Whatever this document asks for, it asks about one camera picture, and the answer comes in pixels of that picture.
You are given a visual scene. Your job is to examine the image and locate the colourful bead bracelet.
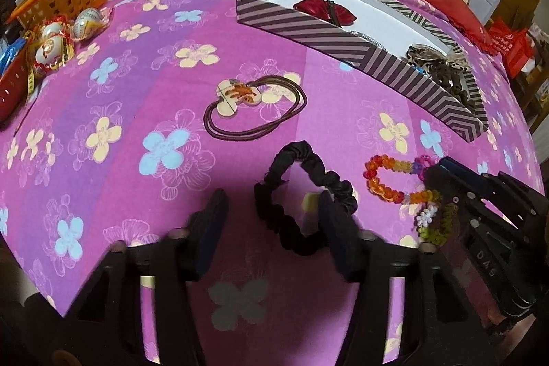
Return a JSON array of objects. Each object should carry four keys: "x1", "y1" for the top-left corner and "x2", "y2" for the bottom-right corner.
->
[{"x1": 363, "y1": 152, "x2": 458, "y2": 246}]

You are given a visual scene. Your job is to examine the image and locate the black fabric scrunchie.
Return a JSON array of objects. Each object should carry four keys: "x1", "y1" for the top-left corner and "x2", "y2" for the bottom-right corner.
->
[{"x1": 254, "y1": 141, "x2": 357, "y2": 256}]

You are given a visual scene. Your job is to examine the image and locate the leopard print hair bow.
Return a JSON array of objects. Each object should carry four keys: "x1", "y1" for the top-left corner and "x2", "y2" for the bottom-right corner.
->
[{"x1": 406, "y1": 44, "x2": 475, "y2": 113}]

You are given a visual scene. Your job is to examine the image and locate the red velvet hair bow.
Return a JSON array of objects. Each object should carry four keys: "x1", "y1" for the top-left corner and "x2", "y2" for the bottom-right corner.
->
[{"x1": 293, "y1": 0, "x2": 357, "y2": 27}]

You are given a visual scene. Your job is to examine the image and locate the pink floral bed sheet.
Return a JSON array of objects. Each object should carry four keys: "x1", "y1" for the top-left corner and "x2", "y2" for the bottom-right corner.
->
[{"x1": 1, "y1": 0, "x2": 542, "y2": 365}]

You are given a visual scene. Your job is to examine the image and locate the striped black white tray box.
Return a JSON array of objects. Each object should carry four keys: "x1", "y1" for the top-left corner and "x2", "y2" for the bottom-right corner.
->
[{"x1": 236, "y1": 0, "x2": 489, "y2": 142}]

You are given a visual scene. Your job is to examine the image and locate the red paper bag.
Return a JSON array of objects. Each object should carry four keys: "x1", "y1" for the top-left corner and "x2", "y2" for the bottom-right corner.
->
[{"x1": 488, "y1": 17, "x2": 534, "y2": 79}]

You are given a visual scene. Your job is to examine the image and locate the red cushion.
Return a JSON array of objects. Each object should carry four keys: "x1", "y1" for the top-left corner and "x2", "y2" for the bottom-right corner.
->
[{"x1": 424, "y1": 0, "x2": 498, "y2": 56}]

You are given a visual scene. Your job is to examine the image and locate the lucky cat figurine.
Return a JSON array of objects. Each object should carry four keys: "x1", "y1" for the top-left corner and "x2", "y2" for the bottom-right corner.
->
[{"x1": 34, "y1": 15, "x2": 74, "y2": 77}]

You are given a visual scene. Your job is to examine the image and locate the wrapped egg ornament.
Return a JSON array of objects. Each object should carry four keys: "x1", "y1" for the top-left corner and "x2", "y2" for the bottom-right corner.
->
[{"x1": 73, "y1": 8, "x2": 112, "y2": 42}]

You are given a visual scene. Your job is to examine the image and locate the red plastic basket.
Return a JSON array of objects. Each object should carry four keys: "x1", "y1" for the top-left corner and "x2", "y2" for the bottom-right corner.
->
[{"x1": 0, "y1": 37, "x2": 31, "y2": 123}]

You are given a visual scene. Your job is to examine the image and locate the brown hair tie with charm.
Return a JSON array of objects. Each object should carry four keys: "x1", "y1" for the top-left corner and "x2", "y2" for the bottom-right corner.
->
[{"x1": 203, "y1": 74, "x2": 308, "y2": 142}]

